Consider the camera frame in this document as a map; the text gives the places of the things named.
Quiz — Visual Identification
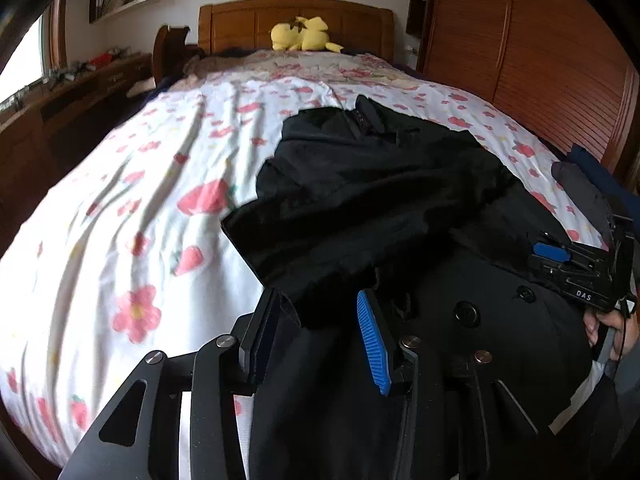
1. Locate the wooden slatted wardrobe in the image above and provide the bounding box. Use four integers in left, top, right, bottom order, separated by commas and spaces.
406, 0, 640, 187

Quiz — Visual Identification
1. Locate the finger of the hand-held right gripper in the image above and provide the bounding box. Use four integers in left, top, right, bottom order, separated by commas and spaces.
531, 240, 572, 265
527, 255, 569, 283

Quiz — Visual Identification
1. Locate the navy folded cloth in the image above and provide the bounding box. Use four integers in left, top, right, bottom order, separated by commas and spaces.
570, 144, 640, 197

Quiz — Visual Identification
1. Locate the strawberry print bed sheet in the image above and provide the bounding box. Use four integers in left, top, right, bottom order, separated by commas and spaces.
0, 50, 612, 467

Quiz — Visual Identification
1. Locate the yellow plush toy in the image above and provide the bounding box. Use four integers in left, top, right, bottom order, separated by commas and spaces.
270, 16, 345, 54

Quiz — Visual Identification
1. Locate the window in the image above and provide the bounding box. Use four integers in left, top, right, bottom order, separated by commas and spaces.
0, 7, 57, 107

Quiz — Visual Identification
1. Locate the black double-breasted coat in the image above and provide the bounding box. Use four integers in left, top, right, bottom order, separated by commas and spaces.
220, 94, 617, 480

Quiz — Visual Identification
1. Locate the wooden bed headboard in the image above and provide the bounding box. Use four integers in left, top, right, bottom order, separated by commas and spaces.
198, 0, 396, 62

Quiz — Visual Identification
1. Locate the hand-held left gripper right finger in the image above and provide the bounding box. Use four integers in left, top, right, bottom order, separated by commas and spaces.
356, 288, 551, 480

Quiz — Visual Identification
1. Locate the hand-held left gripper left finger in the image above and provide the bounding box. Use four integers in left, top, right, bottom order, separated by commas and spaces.
60, 287, 292, 480

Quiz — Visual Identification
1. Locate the grey folded cloth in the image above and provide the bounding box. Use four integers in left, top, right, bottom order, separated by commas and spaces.
552, 160, 614, 242

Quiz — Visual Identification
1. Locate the long wooden desk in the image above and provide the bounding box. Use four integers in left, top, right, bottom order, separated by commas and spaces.
0, 52, 154, 206

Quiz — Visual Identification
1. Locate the floral quilt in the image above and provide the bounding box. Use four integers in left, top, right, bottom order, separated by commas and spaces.
184, 49, 427, 92

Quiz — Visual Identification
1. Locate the person's right forearm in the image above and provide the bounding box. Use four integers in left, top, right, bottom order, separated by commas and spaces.
602, 350, 640, 461

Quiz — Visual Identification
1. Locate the wooden chair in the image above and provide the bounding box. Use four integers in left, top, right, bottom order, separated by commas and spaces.
152, 25, 202, 89

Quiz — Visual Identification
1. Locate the person's right hand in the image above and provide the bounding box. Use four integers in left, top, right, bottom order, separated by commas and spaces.
583, 304, 640, 362

